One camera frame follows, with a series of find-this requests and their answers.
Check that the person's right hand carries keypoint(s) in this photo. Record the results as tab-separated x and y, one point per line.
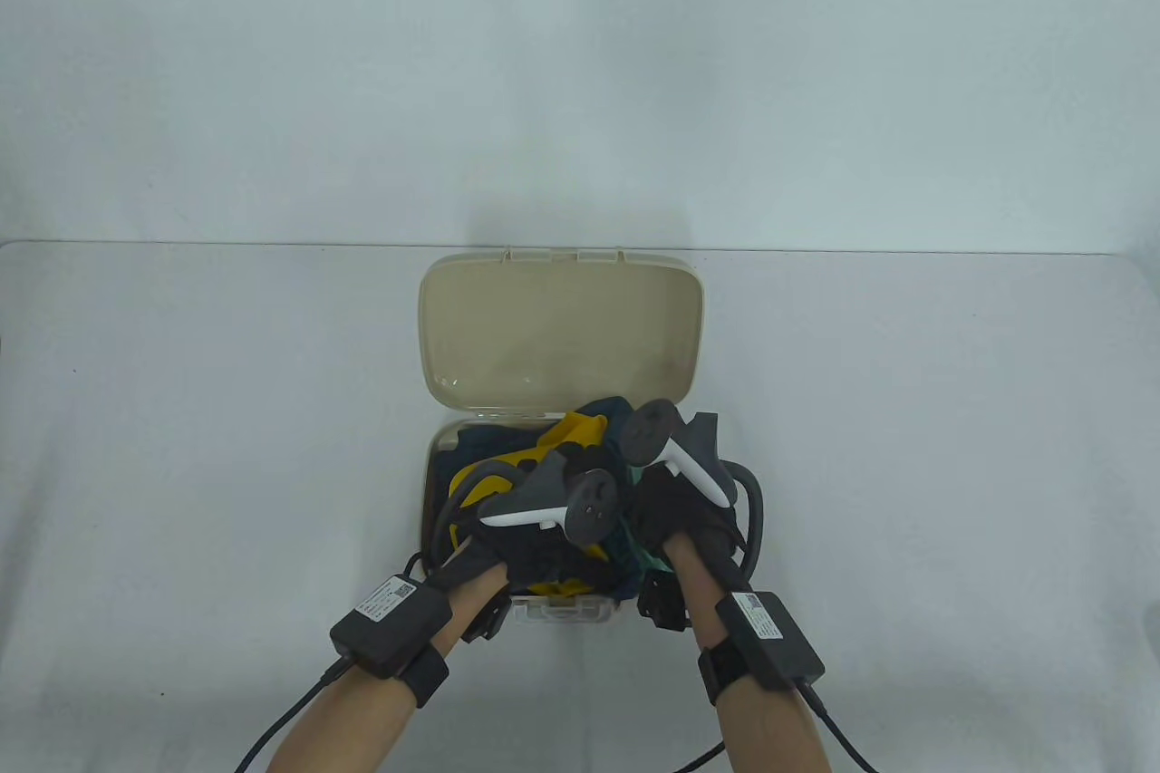
675	506

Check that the person's left hand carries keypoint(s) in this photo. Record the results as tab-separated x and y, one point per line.
535	551

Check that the green mesh bag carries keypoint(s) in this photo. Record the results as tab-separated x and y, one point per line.
648	555

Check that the dark teal garment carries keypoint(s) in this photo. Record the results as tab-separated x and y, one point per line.
453	465

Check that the yellow baseball cap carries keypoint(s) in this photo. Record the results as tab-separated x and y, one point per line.
580	433

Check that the beige hard-shell suitcase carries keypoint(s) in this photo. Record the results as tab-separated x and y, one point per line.
562	329

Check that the person's left forearm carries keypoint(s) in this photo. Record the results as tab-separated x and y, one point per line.
399	691

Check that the person's right forearm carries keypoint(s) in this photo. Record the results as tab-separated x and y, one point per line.
752	682

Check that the black wrist sensor box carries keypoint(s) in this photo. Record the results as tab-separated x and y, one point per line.
770	637
390	623

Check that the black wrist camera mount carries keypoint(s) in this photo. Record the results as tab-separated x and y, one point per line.
662	601
485	619

